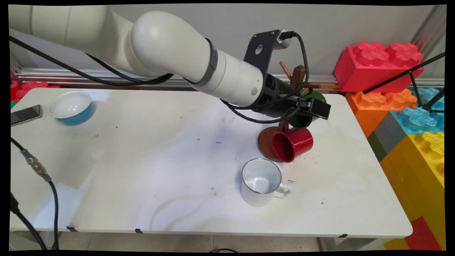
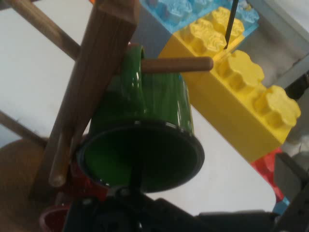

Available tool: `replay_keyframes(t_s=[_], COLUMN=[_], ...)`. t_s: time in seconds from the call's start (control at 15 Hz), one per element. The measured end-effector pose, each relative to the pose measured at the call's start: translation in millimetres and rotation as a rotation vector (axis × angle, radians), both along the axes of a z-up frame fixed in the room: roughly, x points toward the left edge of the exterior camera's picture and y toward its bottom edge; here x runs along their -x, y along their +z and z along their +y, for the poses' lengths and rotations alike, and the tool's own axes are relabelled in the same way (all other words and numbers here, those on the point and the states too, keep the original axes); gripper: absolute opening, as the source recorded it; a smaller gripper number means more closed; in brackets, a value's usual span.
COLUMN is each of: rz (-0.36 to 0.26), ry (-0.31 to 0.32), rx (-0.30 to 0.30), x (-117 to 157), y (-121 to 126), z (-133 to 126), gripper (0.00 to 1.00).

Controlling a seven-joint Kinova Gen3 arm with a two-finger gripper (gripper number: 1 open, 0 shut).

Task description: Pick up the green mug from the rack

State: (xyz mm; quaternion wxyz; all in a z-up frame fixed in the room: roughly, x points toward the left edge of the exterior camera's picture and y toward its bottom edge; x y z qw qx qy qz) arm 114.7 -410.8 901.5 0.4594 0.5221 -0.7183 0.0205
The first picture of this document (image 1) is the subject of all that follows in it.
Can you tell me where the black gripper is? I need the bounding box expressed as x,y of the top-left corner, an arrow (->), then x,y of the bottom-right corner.
254,73 -> 332,120

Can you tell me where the green enamel mug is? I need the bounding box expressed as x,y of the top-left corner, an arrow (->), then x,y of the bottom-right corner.
287,83 -> 327,129

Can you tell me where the red enamel mug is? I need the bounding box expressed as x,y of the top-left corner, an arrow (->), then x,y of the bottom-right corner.
271,121 -> 314,164

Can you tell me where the big orange toy block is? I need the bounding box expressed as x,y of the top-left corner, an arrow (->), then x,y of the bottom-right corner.
345,89 -> 417,139

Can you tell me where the brown wooden mug tree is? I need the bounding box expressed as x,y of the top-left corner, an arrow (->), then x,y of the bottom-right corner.
258,61 -> 322,163

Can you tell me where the big red toy block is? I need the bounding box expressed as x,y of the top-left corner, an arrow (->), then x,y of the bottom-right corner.
333,42 -> 425,94

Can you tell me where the big grey toy block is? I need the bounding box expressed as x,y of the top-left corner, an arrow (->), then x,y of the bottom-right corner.
367,112 -> 408,162

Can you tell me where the white enamel mug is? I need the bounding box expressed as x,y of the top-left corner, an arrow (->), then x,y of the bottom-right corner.
241,158 -> 293,208

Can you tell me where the black tripod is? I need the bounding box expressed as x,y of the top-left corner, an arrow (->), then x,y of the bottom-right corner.
363,53 -> 446,114

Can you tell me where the big light blue toy block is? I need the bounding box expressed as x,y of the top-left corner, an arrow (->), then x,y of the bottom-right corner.
390,87 -> 445,136

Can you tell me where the big yellow toy block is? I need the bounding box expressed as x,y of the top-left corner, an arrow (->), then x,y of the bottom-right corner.
380,132 -> 445,250

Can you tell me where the aluminium upright profile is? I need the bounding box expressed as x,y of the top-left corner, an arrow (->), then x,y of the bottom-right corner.
410,5 -> 447,78

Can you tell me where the flat red toy block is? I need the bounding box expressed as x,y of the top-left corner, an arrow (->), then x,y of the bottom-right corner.
404,217 -> 441,251

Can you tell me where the blue bowl white inside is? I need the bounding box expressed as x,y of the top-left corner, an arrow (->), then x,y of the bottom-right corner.
47,90 -> 96,126

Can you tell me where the red studded toy block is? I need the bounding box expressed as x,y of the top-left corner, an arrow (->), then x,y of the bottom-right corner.
11,81 -> 61,102

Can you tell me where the black smartphone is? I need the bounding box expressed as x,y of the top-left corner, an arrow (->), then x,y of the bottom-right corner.
11,104 -> 43,127

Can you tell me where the aluminium rail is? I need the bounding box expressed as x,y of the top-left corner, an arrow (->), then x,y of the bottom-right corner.
14,66 -> 445,94

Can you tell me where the black camera cable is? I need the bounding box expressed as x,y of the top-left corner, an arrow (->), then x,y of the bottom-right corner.
9,31 -> 310,124

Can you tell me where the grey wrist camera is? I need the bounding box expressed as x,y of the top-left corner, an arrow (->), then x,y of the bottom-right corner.
275,30 -> 296,50

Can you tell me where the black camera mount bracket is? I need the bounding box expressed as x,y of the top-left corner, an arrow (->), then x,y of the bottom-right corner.
243,30 -> 282,77

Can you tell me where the grey cable strap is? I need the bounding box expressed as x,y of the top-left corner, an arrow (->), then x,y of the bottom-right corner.
204,38 -> 218,86

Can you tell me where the cable with metal connector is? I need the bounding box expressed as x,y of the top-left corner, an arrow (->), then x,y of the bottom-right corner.
10,137 -> 60,250

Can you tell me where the thick black cable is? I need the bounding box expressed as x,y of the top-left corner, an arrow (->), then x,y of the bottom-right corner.
10,192 -> 48,250

